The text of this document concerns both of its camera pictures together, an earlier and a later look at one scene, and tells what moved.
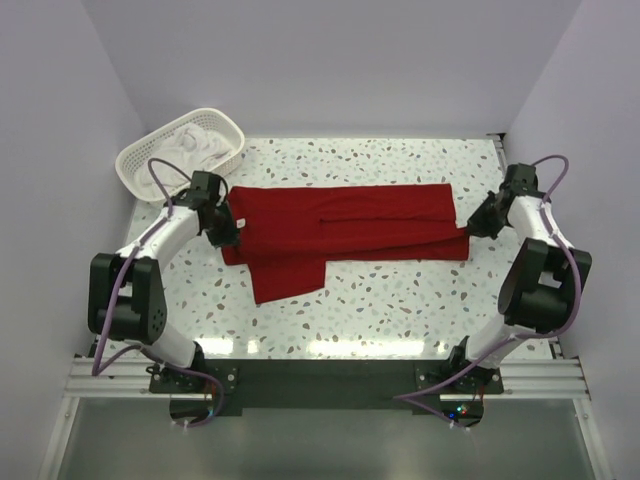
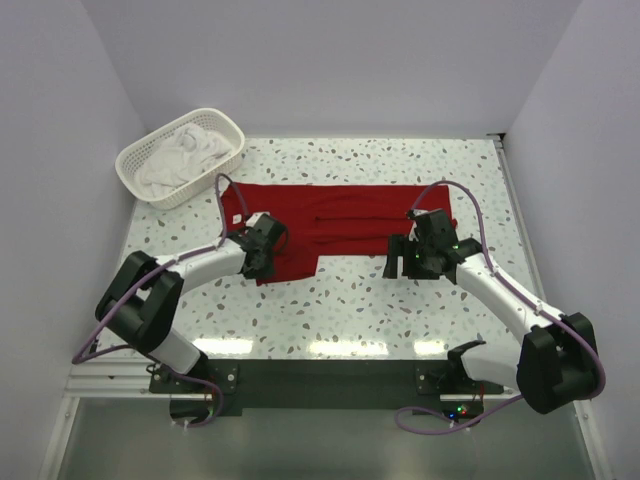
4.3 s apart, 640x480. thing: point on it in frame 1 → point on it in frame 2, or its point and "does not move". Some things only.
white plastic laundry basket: x=206 y=141 does not move
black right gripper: x=482 y=220 → x=407 y=257
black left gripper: x=223 y=226 → x=267 y=250
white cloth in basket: x=192 y=151 does not move
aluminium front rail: x=526 y=377 does not move
